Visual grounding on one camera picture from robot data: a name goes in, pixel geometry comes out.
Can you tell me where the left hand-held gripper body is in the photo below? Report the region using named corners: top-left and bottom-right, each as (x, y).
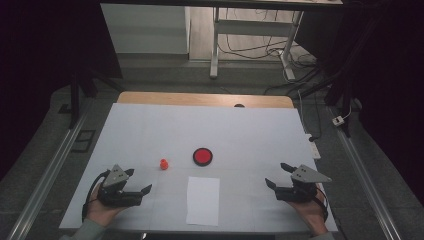
top-left (97, 164), bottom-right (144, 208)

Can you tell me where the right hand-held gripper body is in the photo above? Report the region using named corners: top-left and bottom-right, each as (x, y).
top-left (275, 164), bottom-right (333, 203)

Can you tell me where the round red ink pad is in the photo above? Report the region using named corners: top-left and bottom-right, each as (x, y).
top-left (192, 147), bottom-right (214, 167)

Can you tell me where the person's left hand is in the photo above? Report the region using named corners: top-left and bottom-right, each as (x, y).
top-left (85, 184), bottom-right (129, 228)

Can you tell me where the person's right hand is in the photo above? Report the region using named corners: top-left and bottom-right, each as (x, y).
top-left (288, 195), bottom-right (329, 237)

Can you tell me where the white power strip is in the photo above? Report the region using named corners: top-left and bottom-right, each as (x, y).
top-left (305, 133), bottom-right (322, 160)

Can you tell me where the dark floor plate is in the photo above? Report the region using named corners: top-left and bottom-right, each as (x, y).
top-left (71, 129), bottom-right (97, 154)

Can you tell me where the white paper sheet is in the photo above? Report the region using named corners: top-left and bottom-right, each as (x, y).
top-left (185, 176), bottom-right (221, 227)

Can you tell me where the large white table cover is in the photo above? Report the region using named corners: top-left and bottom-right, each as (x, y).
top-left (59, 102), bottom-right (339, 233)

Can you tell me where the black metal stand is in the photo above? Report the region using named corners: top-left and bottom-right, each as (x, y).
top-left (293, 19), bottom-right (381, 138)
top-left (68, 71), bottom-right (125, 130)

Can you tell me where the black curtain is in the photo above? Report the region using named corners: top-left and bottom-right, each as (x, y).
top-left (0, 0), bottom-right (123, 182)
top-left (294, 0), bottom-right (424, 205)

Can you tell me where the white cabinet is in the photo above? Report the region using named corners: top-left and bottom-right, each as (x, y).
top-left (100, 3), bottom-right (191, 55)

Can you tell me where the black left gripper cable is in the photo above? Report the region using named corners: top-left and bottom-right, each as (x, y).
top-left (81, 169), bottom-right (112, 224)

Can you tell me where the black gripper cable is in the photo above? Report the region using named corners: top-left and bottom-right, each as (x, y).
top-left (314, 185), bottom-right (330, 224)
top-left (81, 169), bottom-right (112, 224)

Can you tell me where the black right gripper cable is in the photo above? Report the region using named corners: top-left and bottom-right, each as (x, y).
top-left (314, 185), bottom-right (330, 224)

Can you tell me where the metal floor rail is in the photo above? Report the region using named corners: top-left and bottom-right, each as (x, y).
top-left (328, 106), bottom-right (404, 240)
top-left (6, 109), bottom-right (92, 240)

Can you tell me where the tangle of black floor cables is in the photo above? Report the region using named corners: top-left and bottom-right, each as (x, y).
top-left (218, 8), bottom-right (322, 96)

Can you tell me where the white desk frame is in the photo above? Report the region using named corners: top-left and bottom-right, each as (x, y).
top-left (99, 0), bottom-right (344, 81)

